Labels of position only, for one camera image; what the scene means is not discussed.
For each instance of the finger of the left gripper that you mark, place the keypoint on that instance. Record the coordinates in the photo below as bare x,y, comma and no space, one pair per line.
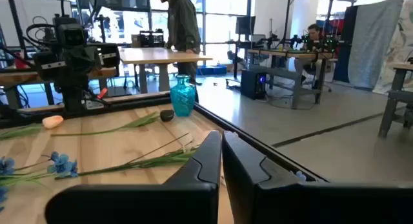
111,67
51,74

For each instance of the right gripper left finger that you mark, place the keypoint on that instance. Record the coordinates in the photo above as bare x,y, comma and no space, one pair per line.
193,201

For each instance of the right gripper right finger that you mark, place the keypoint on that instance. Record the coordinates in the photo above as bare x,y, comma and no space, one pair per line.
290,204

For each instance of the peach artificial tulip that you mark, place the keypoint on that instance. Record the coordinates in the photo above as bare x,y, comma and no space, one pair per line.
52,122

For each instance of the black artificial tulip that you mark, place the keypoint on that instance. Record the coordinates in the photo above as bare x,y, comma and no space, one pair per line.
167,116

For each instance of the sparse blue flower spray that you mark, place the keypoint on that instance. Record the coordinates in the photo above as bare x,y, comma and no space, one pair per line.
61,166

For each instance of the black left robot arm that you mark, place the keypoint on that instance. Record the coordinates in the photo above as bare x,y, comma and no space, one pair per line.
73,99

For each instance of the blue glass vase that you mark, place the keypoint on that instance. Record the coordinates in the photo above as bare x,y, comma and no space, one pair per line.
183,99

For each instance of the black plastic crate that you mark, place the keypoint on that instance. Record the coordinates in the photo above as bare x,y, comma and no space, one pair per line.
151,40

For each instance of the white screen panel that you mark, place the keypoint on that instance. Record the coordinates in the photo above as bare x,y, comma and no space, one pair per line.
32,20

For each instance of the person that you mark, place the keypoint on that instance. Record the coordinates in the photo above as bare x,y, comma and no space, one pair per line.
313,32
182,24

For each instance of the blue storage bin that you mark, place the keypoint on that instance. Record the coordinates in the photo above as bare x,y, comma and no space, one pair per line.
211,70

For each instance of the black computer tower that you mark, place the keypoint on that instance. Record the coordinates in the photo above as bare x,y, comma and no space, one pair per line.
253,83

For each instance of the black computer monitor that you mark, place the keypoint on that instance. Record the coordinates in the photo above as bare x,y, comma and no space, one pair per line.
245,25

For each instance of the grey desk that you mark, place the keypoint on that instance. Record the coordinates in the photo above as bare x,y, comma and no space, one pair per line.
395,98

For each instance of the desk with robot arms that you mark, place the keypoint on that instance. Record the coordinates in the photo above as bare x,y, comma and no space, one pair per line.
290,54

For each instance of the floral patterned curtain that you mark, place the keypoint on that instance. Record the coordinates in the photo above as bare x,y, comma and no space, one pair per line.
397,56

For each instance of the grey curtain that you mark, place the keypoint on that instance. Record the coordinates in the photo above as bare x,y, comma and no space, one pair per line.
371,40

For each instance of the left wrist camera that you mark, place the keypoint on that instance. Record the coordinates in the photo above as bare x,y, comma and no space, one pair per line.
71,35

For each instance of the black aluminium table frame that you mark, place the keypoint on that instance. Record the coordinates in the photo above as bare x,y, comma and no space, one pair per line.
19,120

